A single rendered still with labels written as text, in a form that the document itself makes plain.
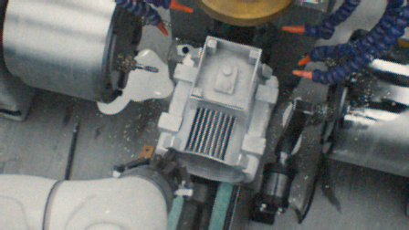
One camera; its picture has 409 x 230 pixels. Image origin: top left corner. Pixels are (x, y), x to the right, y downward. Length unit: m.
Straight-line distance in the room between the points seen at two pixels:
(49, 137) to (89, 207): 0.75
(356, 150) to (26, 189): 0.60
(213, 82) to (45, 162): 0.49
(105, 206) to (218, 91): 0.46
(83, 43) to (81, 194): 0.44
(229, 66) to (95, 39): 0.24
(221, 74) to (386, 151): 0.32
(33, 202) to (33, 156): 0.68
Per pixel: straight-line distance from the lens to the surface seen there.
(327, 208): 1.39
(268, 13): 0.93
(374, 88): 1.10
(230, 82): 1.09
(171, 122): 1.13
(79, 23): 1.13
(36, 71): 1.19
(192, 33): 1.34
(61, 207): 0.74
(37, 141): 1.45
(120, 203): 0.70
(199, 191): 1.33
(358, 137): 1.11
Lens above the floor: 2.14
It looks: 71 degrees down
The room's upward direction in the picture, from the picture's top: 1 degrees clockwise
